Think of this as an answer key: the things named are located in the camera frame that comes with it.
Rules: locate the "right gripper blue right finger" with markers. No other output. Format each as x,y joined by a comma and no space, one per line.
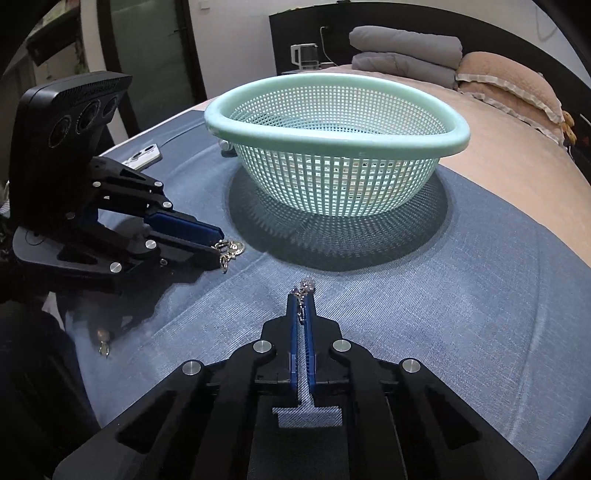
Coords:
401,420

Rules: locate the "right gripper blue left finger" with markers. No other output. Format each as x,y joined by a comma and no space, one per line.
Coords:
198,422

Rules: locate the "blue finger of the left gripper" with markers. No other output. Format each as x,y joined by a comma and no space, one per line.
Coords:
172,251
185,227

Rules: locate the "silver chain charm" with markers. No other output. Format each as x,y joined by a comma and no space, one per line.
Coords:
301,292

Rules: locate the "white phone with case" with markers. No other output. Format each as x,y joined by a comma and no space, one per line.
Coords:
143,158

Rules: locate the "small gold earring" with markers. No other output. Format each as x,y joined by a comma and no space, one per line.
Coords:
104,338

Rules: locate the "blue cloth mat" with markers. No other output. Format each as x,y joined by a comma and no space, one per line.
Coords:
490,300

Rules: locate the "dark glass door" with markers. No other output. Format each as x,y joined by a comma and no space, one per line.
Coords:
152,41

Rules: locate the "mint green plastic basket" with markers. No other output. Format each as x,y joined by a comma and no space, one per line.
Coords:
338,145

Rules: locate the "white electric kettle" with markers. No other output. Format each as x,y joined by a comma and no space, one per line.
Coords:
305,56

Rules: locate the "lower grey folded quilt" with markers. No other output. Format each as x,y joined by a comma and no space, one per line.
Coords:
405,66

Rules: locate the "grey folded quilt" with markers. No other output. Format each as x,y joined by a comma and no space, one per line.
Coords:
405,66
446,51

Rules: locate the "beige bed blanket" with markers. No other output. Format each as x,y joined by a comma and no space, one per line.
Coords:
513,162

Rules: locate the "upper grey folded quilt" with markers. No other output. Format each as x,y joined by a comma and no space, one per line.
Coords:
446,51

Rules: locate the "brown teddy bear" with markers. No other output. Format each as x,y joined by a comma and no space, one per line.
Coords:
567,128

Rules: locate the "pink ruffled pillow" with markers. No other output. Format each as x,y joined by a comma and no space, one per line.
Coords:
514,89

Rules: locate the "black headboard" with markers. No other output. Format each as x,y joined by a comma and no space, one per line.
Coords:
329,25

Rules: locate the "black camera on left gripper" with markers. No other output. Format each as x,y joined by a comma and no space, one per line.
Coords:
57,128

